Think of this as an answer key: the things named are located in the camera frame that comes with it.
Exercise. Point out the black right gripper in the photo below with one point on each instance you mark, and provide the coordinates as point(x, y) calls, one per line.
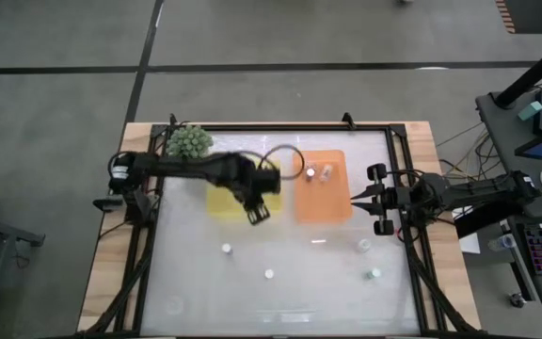
point(398, 200)

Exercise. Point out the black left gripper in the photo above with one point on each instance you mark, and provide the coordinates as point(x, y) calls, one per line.
point(259, 181)

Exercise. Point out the clear medicine bottle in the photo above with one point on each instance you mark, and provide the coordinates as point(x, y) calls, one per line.
point(364, 245)

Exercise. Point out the white small vial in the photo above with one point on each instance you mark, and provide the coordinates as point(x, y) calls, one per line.
point(226, 248)

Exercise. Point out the clear narrow bottle red pills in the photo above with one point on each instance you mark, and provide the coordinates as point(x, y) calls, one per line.
point(326, 172)

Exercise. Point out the yellow-green medicine bottle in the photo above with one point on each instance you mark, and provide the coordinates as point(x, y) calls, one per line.
point(269, 273)

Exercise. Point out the green medicine bottle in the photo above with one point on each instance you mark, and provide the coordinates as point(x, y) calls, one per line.
point(373, 273)

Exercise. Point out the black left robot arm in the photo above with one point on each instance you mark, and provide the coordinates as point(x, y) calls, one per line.
point(181, 167)

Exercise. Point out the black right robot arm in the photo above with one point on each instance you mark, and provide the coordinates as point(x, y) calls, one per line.
point(478, 190)

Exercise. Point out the yellow translucent plastic bin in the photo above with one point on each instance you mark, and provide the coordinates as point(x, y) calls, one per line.
point(219, 207)

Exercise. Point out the orange translucent plastic bin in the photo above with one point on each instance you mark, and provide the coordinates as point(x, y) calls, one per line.
point(323, 202)

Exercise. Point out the green artificial potted plant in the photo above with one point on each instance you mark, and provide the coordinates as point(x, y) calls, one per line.
point(188, 141)

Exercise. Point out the white paper sheet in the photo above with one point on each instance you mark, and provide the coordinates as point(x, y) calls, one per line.
point(469, 242)

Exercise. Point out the clear plastic water bottle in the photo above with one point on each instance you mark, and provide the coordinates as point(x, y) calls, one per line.
point(501, 242)

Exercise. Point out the grey side desk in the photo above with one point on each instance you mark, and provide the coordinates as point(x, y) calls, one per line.
point(501, 134)

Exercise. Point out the small teal box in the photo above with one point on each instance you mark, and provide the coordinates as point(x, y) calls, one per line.
point(530, 111)

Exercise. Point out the black metal pole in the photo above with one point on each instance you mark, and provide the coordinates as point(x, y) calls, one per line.
point(534, 73)

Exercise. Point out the orange striped floor mat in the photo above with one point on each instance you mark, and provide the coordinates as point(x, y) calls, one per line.
point(534, 16)

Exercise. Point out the black aluminium rig frame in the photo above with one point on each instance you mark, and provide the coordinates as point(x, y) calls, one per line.
point(394, 150)

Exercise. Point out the black frame clamp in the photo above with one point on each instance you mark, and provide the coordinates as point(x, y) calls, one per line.
point(173, 120)
point(348, 121)

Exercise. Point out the black side mount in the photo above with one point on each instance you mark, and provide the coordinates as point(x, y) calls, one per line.
point(108, 204)

